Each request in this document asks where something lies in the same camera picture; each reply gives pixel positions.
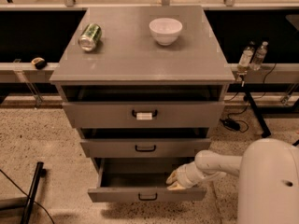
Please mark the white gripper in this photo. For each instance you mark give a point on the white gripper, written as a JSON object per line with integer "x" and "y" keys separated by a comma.
{"x": 186, "y": 175}

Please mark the grey bottom drawer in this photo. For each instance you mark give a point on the grey bottom drawer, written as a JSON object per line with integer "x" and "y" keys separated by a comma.
{"x": 139, "y": 180}

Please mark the grey drawer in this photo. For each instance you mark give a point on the grey drawer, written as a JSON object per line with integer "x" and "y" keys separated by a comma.
{"x": 143, "y": 114}
{"x": 139, "y": 180}
{"x": 143, "y": 148}

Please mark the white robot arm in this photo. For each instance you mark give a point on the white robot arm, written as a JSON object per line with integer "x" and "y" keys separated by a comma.
{"x": 268, "y": 172}

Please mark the grey top drawer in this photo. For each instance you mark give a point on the grey top drawer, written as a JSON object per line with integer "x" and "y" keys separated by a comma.
{"x": 143, "y": 114}

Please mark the grey middle drawer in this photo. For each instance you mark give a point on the grey middle drawer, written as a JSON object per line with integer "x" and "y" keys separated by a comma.
{"x": 143, "y": 148}

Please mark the grey drawer cabinet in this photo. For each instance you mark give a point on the grey drawer cabinet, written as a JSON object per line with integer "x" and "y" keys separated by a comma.
{"x": 130, "y": 66}

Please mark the black stand leg right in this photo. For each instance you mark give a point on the black stand leg right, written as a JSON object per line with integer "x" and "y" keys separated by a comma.
{"x": 266, "y": 132}

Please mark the black tripod leg left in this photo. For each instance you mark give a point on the black tripod leg left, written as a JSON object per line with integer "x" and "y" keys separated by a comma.
{"x": 39, "y": 173}

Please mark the left clear plastic bottle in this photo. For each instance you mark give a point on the left clear plastic bottle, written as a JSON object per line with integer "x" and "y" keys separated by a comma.
{"x": 246, "y": 57}

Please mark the clear plastic bottle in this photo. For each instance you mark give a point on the clear plastic bottle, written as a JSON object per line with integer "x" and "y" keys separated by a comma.
{"x": 246, "y": 57}
{"x": 259, "y": 56}

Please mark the white ceramic bowl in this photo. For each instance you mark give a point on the white ceramic bowl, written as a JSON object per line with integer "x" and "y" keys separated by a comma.
{"x": 165, "y": 31}

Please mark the right clear plastic bottle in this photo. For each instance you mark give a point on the right clear plastic bottle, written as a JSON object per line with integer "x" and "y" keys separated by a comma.
{"x": 259, "y": 56}

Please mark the green soda can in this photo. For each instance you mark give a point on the green soda can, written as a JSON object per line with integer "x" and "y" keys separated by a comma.
{"x": 90, "y": 36}

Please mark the black yellow tape measure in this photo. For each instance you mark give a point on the black yellow tape measure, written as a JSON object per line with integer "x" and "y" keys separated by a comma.
{"x": 39, "y": 63}

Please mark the black power adapter with cable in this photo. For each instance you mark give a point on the black power adapter with cable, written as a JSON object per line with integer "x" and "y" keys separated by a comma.
{"x": 235, "y": 125}

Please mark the grey metal rail shelf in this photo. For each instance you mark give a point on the grey metal rail shelf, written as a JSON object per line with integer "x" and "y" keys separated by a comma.
{"x": 8, "y": 72}

